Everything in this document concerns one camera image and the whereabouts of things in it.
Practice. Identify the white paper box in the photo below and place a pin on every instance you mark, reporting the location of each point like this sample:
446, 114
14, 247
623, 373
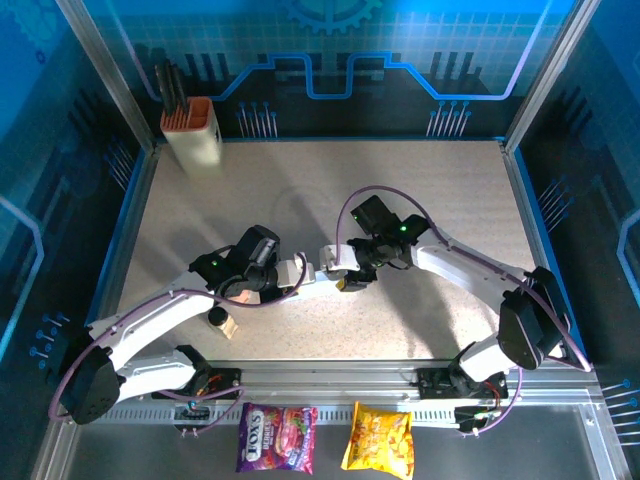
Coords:
320, 289

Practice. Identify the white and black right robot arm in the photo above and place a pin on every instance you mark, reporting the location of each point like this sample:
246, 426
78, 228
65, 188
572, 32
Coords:
465, 265

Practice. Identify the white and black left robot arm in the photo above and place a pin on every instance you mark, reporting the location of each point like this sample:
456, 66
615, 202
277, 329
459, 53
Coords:
150, 320

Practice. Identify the black-lidded spice jar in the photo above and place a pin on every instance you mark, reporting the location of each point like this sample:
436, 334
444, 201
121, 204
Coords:
218, 316

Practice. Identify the beige holder with orange rim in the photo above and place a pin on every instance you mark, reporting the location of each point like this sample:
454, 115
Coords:
197, 145

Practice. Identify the yellow snack bag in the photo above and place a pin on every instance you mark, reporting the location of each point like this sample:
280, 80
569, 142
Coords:
377, 440

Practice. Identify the purple Fox's candy bag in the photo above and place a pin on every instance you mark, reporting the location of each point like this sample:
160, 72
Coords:
275, 440

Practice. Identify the aluminium frame rail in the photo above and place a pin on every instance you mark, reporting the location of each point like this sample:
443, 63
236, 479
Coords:
325, 380

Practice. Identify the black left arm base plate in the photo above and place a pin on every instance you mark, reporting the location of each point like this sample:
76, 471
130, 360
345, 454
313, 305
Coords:
225, 385

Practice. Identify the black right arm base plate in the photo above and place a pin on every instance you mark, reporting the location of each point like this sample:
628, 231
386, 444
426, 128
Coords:
435, 385

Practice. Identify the aluminium frame post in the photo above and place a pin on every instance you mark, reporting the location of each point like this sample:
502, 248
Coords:
110, 65
545, 65

